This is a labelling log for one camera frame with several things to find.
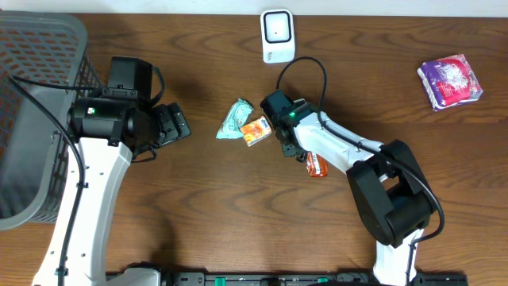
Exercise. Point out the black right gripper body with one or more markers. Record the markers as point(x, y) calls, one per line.
point(290, 149)

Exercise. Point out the brown orange candy bar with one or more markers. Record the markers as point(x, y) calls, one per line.
point(316, 166)

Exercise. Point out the orange white small packet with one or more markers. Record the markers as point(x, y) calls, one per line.
point(256, 131)

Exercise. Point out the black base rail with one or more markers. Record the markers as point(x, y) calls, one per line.
point(224, 279)

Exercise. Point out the green wipes packet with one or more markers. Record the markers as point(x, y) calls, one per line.
point(236, 117)

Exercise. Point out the dark grey plastic basket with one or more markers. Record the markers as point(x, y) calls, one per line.
point(45, 55)

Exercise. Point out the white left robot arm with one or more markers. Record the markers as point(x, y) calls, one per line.
point(108, 130)

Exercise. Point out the white barcode scanner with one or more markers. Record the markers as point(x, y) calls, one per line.
point(277, 35)

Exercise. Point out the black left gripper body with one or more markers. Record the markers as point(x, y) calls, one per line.
point(171, 125)

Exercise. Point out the red purple snack packet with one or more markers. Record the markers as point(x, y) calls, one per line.
point(449, 81)

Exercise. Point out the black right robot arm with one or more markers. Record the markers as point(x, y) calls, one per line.
point(392, 196)

